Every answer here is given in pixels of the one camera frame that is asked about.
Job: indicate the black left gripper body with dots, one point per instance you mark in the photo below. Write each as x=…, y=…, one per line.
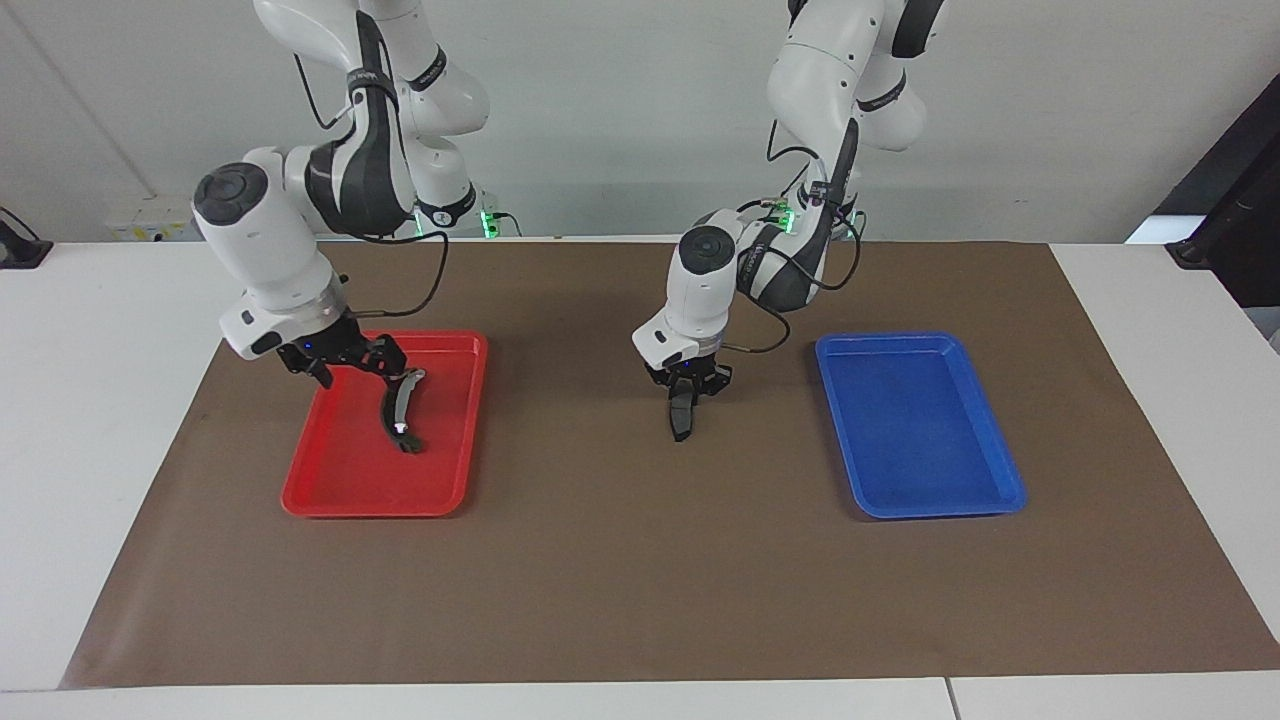
x=712, y=375

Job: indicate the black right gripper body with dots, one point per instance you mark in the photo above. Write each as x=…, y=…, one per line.
x=340, y=345

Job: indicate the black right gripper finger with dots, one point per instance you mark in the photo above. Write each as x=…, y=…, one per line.
x=390, y=354
x=399, y=374

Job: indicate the dark brake pad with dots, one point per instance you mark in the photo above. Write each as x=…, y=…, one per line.
x=683, y=422

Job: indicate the black curved tool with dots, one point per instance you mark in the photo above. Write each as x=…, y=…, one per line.
x=397, y=415

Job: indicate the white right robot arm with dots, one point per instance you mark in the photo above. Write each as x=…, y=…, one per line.
x=260, y=240

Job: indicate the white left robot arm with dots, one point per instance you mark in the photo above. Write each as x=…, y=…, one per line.
x=705, y=290

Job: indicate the red plastic tray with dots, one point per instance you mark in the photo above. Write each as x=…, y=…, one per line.
x=345, y=450

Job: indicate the brown table mat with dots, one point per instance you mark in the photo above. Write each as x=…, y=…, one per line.
x=640, y=580

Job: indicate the blue plastic tray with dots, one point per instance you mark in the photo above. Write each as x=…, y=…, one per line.
x=920, y=430

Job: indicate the black panel stand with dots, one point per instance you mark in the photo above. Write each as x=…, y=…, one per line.
x=1245, y=200

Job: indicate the white wall socket box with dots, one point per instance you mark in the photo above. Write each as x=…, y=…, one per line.
x=150, y=215

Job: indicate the small black clamp mount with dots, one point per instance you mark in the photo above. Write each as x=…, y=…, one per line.
x=22, y=250

